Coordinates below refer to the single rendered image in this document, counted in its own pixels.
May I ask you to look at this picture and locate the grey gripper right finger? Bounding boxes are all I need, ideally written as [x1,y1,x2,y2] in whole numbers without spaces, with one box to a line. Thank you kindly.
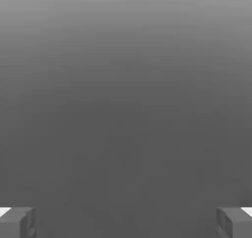
[215,207,252,238]

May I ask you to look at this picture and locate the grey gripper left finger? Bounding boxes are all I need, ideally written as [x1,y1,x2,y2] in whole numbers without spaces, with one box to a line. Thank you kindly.
[0,207,37,238]

